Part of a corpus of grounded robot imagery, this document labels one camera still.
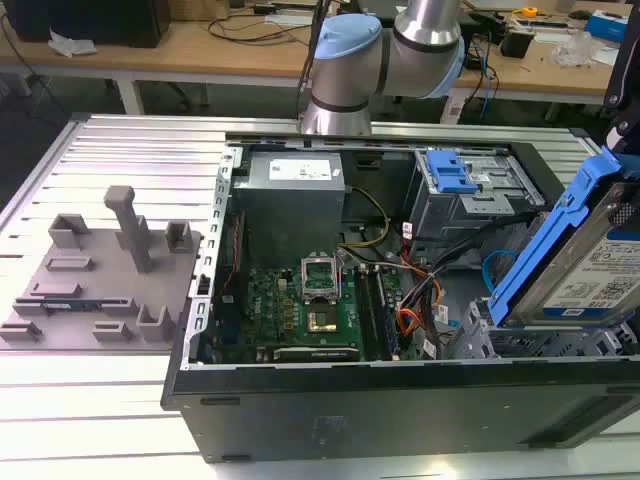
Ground CPU socket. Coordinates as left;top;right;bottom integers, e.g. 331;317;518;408
305;308;343;335

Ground blue plastic drive latch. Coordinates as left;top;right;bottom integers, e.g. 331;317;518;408
427;149;480;194

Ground black arm base cable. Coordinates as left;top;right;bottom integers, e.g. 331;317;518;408
294;0;335;119

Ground green motherboard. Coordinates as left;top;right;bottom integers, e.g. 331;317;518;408
238;267;417;362

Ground metal optical drive cage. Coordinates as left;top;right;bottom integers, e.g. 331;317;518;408
407;148;546;242

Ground black cables on desk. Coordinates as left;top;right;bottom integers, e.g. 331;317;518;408
207;13;321;47

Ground orange red wire bundle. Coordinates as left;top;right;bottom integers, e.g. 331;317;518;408
397;278;450;352

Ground wooden desk with clutter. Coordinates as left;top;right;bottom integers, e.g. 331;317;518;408
449;0;640;121

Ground blue cardboard box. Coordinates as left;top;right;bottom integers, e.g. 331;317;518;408
583;9;631;42

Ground hanging blue cable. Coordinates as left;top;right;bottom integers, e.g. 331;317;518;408
475;39;501;120

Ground clear plastic bag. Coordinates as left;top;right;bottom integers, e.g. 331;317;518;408
551;30;610;67

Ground wooden desk white frame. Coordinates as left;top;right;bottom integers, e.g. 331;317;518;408
0;0;321;117

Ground black graphics card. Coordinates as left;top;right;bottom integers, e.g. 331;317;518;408
273;346;361;363

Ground metal disk bay cage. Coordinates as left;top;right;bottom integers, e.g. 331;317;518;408
449;294;640;362

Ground metal socket cover frame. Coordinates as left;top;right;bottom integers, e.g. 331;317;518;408
299;253;342;302

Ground blue disk data wire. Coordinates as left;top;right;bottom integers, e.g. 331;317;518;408
481;248;519;301

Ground white label tag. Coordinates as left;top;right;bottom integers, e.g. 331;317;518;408
442;93;466;124

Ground grey parts rack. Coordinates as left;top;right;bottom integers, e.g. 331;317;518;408
0;185;204;354

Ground grey power supply unit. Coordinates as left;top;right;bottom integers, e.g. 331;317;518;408
232;152;347;272

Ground black RAM slot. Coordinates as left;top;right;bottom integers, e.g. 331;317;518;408
354;267;382;361

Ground hard disk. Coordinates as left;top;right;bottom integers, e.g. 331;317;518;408
487;146;640;332

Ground black box on desk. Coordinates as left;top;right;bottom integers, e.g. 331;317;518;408
3;0;171;49

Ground RAM stick with blue labels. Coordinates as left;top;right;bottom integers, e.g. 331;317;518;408
374;269;402;359

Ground thin red wire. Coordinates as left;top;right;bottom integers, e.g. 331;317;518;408
222;212;247;297

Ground green RAM stick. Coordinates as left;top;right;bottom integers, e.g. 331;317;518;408
42;299;97;313

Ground crumpled white plastic sheet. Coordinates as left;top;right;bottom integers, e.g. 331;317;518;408
47;28;99;58

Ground thick black sleeved cable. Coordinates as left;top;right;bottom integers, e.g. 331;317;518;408
399;212;544;321

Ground black open PC case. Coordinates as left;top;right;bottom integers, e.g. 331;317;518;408
160;130;640;464

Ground small black device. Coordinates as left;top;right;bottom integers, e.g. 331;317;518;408
499;27;536;59

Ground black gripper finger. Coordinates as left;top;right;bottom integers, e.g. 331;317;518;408
610;201;639;227

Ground yellow black power wire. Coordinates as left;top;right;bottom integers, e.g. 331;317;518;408
338;185;393;249

